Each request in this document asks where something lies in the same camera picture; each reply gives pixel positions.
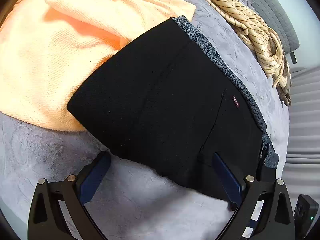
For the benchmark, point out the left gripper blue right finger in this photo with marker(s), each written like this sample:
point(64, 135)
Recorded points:
point(231, 185)

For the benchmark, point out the orange towel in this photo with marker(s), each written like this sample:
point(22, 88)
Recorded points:
point(50, 47)

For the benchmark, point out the black pants with patterned stripe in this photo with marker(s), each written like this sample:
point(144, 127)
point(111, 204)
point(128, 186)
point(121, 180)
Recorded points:
point(168, 101)

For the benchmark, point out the grey window curtain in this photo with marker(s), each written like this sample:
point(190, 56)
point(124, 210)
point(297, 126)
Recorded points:
point(301, 170)

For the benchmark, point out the grey quilted headboard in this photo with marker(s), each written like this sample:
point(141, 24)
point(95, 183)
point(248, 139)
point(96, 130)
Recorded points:
point(276, 18)

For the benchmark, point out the lavender plush bed blanket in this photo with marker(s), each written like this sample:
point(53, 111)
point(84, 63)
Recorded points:
point(132, 201)

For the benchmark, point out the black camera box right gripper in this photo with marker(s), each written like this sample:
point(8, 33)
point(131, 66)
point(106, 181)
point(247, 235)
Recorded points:
point(306, 227)

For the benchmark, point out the cream striped garment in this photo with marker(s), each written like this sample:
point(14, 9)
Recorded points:
point(262, 40)

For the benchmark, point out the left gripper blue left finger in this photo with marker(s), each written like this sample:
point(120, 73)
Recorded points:
point(92, 175)

